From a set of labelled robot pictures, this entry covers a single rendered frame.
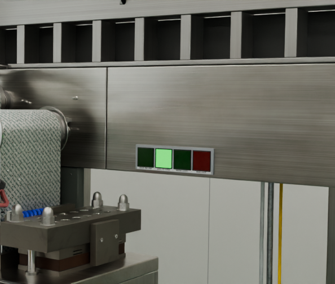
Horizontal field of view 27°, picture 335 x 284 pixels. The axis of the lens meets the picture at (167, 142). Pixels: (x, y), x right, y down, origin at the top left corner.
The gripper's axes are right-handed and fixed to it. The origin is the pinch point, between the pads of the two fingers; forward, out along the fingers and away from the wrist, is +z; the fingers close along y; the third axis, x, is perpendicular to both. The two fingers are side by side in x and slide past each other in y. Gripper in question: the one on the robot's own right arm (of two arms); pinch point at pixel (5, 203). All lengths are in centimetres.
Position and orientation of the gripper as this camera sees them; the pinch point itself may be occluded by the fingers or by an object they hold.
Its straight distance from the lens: 191.3
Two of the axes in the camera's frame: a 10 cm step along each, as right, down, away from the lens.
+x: 2.8, -8.8, 3.7
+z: 4.5, 4.7, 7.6
